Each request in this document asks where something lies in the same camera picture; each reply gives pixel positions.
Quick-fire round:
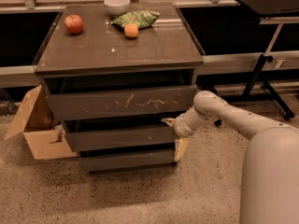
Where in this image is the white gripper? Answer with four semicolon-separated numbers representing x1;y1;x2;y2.
161;115;194;161

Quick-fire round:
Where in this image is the grey drawer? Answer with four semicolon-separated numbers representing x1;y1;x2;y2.
65;126;176;151
79;149;177;172
46;85;196;120

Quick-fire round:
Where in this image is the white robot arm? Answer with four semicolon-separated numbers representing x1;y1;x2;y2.
163;91;299;224

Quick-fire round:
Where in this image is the grey top drawer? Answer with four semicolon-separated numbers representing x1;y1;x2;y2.
46;85;196;120

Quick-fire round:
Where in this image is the grey bottom drawer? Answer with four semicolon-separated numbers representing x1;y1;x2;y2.
79;149;177;172

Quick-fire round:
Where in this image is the grey drawer cabinet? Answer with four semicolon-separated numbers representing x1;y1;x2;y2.
32;1;206;175

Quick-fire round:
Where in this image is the open cardboard box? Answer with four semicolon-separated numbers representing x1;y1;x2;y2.
5;85;77;160

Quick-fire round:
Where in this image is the orange fruit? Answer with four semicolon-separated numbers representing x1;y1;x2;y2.
124;23;139;38

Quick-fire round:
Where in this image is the green chip bag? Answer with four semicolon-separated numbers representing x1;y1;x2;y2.
111;10;160;29

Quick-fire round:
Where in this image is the white bowl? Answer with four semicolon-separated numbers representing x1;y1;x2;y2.
104;0;130;16

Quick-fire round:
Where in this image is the red apple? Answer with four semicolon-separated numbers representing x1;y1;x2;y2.
64;15;83;35

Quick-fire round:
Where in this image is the black side table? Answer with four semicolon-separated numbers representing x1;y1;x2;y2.
201;0;299;127

